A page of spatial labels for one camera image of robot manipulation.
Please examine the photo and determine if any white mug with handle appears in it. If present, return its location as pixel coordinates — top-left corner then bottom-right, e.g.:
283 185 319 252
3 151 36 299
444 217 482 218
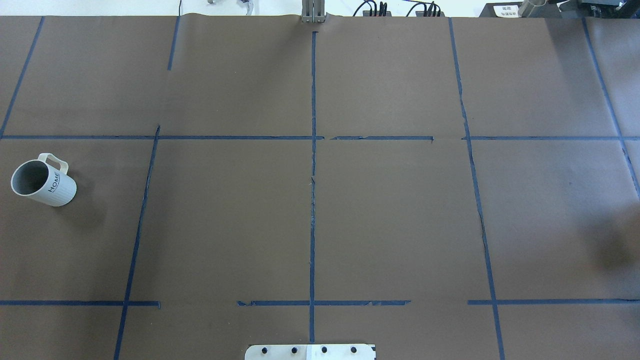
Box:
10 153 78 207

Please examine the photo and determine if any small metal cup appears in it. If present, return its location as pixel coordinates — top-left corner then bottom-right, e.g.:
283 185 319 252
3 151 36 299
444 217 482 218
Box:
518 0 548 18

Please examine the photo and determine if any aluminium frame post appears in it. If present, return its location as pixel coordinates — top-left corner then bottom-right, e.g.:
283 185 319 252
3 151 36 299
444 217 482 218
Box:
301 0 327 24

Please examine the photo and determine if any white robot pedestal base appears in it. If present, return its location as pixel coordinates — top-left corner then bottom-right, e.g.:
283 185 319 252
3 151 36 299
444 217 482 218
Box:
244 343 377 360

